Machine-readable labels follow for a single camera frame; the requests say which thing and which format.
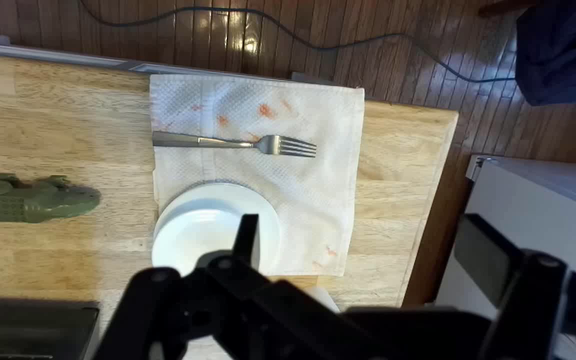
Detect black floor cable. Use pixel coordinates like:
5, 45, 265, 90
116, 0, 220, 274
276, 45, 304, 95
77, 0, 520, 86

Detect white bowl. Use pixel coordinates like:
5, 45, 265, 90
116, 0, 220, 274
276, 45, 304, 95
152, 203, 265, 275

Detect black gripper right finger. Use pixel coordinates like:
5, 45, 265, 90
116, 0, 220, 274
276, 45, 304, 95
480, 250, 570, 360

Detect stained white cloth napkin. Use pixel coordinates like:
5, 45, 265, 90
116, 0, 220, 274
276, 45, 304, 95
149, 71, 366, 278

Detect black toaster oven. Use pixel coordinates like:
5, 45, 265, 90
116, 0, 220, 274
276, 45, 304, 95
0, 297, 102, 360

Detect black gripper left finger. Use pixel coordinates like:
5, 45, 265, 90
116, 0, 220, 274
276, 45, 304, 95
94, 212, 291, 360

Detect white low cabinet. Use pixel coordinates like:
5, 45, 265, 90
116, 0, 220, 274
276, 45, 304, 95
434, 153, 576, 360

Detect metal fork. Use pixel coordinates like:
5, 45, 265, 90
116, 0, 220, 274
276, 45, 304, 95
152, 129, 319, 160

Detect white plate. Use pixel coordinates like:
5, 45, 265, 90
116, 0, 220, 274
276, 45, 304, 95
150, 178, 284, 275

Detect dark blue jacket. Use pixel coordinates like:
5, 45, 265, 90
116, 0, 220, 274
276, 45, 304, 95
515, 0, 576, 107

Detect green dinosaur toy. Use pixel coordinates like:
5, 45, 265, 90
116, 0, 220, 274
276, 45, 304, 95
0, 171, 105, 223

